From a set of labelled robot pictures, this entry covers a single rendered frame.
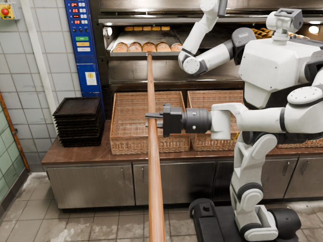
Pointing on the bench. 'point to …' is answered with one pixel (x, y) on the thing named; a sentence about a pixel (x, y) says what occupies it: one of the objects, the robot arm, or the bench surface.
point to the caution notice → (91, 78)
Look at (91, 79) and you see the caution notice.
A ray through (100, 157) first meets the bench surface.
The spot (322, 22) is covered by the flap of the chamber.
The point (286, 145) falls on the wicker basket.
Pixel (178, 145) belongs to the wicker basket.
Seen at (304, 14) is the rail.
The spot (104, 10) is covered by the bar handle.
